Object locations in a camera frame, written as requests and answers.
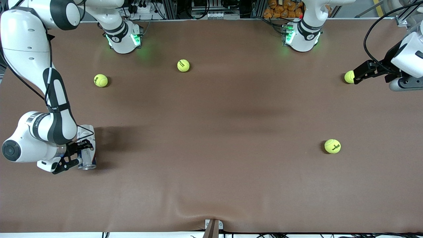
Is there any clear tennis ball can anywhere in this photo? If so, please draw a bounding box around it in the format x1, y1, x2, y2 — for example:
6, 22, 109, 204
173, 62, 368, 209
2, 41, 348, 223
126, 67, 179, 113
77, 125, 97, 171

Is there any green lit base controller box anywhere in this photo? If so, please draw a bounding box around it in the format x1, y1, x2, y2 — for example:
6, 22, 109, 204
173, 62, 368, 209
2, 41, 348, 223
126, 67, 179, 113
131, 26, 143, 47
282, 24, 295, 47

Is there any orange packaged items pile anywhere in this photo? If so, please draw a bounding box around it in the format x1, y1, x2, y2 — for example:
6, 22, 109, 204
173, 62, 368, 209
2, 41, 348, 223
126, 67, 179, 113
263, 0, 304, 19

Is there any brown table mat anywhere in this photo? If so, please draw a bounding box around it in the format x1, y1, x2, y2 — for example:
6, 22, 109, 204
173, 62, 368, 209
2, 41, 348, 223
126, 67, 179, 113
0, 18, 423, 234

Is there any white power strip with plugs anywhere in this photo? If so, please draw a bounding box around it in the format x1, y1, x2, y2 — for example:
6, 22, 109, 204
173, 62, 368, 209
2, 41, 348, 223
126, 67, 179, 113
127, 0, 159, 15

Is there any long white power strip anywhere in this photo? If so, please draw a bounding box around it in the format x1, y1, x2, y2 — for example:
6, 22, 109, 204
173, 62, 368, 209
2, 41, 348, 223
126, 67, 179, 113
191, 12, 241, 20

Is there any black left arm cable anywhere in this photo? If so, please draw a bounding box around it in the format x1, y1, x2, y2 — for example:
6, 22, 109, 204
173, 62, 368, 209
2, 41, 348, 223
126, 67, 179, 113
364, 2, 423, 73

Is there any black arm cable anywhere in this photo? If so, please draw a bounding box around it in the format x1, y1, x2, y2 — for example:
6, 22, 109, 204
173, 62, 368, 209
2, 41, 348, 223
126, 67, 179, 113
364, 2, 423, 73
0, 20, 95, 146

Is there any aluminium frame rail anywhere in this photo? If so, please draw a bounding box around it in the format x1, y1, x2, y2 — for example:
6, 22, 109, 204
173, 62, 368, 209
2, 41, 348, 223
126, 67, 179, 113
252, 0, 265, 19
395, 0, 423, 27
164, 0, 177, 20

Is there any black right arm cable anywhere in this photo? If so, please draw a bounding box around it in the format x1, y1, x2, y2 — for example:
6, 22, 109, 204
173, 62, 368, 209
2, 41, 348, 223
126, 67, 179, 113
0, 20, 95, 146

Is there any metal clamp bracket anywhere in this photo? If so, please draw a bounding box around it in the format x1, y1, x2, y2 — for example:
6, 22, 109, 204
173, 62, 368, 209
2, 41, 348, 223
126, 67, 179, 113
204, 219, 224, 238

